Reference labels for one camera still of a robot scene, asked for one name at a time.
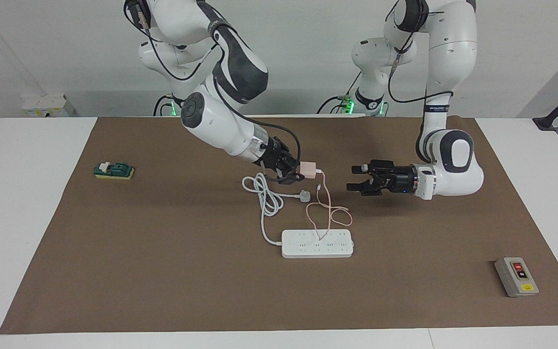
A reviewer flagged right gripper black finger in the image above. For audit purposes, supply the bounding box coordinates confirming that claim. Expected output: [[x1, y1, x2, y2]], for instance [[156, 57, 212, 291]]
[[277, 167, 305, 185], [284, 148, 301, 171]]

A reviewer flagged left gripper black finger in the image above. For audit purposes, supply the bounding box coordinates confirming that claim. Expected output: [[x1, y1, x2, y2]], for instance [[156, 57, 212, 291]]
[[347, 177, 387, 197], [352, 160, 393, 176]]

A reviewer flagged pink charging cable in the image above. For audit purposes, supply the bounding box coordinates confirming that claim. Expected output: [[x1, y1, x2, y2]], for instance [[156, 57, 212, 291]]
[[306, 170, 353, 241]]

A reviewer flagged white power strip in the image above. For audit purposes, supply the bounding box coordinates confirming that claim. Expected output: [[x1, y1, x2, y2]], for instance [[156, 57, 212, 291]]
[[281, 229, 356, 259]]

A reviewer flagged brown table mat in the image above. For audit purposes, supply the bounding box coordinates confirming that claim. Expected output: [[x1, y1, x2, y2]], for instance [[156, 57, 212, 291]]
[[0, 116, 558, 335]]

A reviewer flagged white power cord with plug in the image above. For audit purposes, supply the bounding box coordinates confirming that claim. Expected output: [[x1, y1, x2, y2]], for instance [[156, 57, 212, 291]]
[[242, 172, 311, 247]]

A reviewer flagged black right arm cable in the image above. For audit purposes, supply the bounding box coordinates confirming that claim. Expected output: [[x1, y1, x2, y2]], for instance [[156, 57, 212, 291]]
[[124, 0, 302, 163]]

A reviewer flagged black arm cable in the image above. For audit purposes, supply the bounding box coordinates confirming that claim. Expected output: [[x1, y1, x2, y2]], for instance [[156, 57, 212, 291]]
[[387, 0, 454, 105], [124, 0, 302, 163]]

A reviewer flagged black base cable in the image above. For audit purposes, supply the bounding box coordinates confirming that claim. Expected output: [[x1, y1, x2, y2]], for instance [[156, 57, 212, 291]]
[[153, 95, 175, 117], [317, 73, 362, 114]]

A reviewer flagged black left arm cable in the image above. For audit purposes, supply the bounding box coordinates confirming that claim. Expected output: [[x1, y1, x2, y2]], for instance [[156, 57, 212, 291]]
[[387, 0, 454, 105]]

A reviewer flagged grey on/off switch box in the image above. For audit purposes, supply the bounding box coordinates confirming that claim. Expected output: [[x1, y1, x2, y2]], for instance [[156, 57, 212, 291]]
[[494, 256, 540, 298]]

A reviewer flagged green knife switch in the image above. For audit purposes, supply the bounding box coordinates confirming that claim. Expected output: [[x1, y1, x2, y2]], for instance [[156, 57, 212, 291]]
[[93, 161, 135, 181]]

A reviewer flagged white wall socket box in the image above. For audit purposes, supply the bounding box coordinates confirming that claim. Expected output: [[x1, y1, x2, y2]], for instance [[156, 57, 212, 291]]
[[21, 95, 77, 118]]

